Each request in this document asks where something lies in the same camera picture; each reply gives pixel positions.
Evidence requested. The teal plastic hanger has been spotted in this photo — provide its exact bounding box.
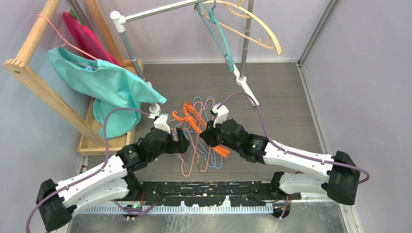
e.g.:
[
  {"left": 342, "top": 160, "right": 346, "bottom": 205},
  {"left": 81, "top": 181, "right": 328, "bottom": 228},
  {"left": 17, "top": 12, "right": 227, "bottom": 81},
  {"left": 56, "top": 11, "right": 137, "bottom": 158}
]
[{"left": 194, "top": 0, "right": 235, "bottom": 72}]

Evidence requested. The purple cable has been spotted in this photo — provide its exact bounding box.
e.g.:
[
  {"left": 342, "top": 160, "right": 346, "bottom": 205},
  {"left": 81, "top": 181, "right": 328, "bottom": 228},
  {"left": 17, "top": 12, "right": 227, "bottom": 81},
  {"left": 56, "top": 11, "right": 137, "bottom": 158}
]
[
  {"left": 215, "top": 92, "right": 371, "bottom": 184},
  {"left": 25, "top": 108, "right": 155, "bottom": 233}
]

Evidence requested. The orange plastic hanger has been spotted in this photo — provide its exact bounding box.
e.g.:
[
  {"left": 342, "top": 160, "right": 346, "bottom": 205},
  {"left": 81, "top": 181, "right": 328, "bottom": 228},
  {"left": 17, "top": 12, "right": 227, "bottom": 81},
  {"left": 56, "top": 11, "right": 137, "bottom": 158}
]
[
  {"left": 183, "top": 102, "right": 231, "bottom": 158},
  {"left": 172, "top": 106, "right": 231, "bottom": 158}
]

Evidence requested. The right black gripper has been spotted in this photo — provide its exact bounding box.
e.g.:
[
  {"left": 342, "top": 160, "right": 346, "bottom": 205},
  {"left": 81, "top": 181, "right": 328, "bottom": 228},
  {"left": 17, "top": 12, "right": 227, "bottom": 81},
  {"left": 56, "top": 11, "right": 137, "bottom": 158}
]
[{"left": 200, "top": 117, "right": 241, "bottom": 153}]

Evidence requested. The pink wire hanger on rack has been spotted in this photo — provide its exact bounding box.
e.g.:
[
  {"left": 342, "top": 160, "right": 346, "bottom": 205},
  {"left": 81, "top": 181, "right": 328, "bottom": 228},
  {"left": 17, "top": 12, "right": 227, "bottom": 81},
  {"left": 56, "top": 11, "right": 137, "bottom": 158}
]
[{"left": 37, "top": 14, "right": 98, "bottom": 60}]

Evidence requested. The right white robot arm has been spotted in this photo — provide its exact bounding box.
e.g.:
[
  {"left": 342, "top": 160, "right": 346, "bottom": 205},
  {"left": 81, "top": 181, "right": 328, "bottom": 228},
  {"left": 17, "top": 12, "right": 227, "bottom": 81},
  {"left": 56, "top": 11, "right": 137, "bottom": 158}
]
[{"left": 200, "top": 119, "right": 361, "bottom": 205}]

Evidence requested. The beige plastic hanger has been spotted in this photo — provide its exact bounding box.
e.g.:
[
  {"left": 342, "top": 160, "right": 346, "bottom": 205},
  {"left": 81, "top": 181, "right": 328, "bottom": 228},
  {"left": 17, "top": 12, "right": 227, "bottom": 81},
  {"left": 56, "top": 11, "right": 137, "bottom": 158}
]
[{"left": 194, "top": 0, "right": 283, "bottom": 55}]

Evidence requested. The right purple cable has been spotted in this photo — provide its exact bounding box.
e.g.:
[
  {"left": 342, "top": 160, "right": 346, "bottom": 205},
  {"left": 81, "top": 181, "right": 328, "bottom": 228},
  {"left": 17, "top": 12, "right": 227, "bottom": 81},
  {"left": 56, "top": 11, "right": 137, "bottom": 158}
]
[{"left": 215, "top": 92, "right": 371, "bottom": 184}]

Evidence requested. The pink wire hanger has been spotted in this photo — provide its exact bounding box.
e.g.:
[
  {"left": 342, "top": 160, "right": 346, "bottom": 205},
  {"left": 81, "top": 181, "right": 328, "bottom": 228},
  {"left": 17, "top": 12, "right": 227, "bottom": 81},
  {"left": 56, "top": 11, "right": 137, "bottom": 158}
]
[
  {"left": 37, "top": 14, "right": 98, "bottom": 60},
  {"left": 189, "top": 96, "right": 216, "bottom": 172},
  {"left": 171, "top": 109, "right": 202, "bottom": 178}
]

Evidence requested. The wooden clothes rack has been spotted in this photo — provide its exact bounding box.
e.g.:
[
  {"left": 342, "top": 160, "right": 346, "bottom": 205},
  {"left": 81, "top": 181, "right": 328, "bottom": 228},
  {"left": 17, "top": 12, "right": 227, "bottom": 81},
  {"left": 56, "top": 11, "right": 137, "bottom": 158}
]
[{"left": 3, "top": 0, "right": 127, "bottom": 148}]

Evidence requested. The magenta garment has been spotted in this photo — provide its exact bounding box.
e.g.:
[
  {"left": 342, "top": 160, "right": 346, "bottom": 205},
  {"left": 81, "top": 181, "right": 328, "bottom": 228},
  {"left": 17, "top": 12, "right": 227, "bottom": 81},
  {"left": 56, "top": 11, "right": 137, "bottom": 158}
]
[{"left": 62, "top": 12, "right": 121, "bottom": 67}]

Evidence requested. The teal shirt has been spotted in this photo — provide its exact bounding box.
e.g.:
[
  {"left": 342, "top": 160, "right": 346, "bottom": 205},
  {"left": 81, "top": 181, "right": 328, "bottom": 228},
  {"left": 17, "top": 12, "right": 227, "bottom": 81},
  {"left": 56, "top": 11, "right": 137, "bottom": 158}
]
[{"left": 48, "top": 47, "right": 167, "bottom": 139}]

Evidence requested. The wooden tray base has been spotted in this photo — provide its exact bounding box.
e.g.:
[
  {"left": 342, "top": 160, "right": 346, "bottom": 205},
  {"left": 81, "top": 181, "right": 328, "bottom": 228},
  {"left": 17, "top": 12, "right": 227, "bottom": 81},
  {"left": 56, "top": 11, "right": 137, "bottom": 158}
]
[{"left": 78, "top": 59, "right": 136, "bottom": 156}]

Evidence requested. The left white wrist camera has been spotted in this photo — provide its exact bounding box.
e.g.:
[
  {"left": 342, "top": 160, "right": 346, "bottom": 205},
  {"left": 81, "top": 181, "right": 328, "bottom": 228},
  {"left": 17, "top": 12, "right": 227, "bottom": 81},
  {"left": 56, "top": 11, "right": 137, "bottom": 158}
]
[{"left": 154, "top": 114, "right": 171, "bottom": 134}]

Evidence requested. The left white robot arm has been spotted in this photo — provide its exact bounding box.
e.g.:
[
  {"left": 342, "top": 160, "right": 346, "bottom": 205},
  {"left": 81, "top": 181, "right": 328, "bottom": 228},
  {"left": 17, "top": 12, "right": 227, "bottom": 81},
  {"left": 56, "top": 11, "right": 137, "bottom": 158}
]
[{"left": 35, "top": 128, "right": 190, "bottom": 232}]

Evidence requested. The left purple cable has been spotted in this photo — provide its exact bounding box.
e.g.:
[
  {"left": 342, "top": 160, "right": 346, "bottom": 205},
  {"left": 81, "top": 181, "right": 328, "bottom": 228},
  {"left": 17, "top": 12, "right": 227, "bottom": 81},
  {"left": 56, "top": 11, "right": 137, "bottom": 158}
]
[{"left": 25, "top": 108, "right": 155, "bottom": 233}]

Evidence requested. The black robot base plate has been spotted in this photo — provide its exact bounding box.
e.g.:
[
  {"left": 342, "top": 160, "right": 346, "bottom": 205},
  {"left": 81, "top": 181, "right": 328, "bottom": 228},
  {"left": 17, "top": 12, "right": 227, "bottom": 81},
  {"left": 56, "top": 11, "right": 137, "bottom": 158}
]
[{"left": 114, "top": 181, "right": 302, "bottom": 218}]

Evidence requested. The metal clothes rack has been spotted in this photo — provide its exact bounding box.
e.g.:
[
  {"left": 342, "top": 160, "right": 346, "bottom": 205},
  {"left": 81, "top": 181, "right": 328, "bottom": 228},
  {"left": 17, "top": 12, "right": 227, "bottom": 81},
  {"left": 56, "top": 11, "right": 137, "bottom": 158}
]
[{"left": 110, "top": 0, "right": 265, "bottom": 107}]

